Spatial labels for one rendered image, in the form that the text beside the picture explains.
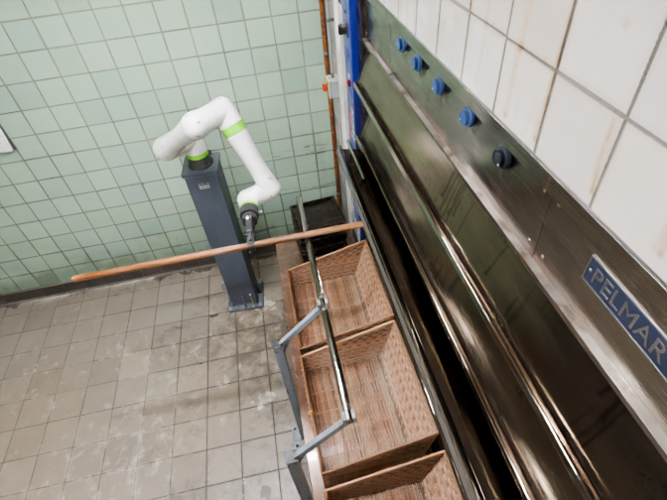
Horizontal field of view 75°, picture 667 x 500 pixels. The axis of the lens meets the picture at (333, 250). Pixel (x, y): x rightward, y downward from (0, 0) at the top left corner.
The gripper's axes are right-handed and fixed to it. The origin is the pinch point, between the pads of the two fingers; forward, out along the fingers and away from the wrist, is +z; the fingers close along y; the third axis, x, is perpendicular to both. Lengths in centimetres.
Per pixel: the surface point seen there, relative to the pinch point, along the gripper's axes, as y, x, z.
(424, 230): -35, -63, 48
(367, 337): 42, -45, 33
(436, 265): -33, -62, 62
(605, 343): -73, -64, 120
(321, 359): 51, -21, 34
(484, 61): -99, -62, 71
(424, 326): -22, -54, 76
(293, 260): 61, -16, -47
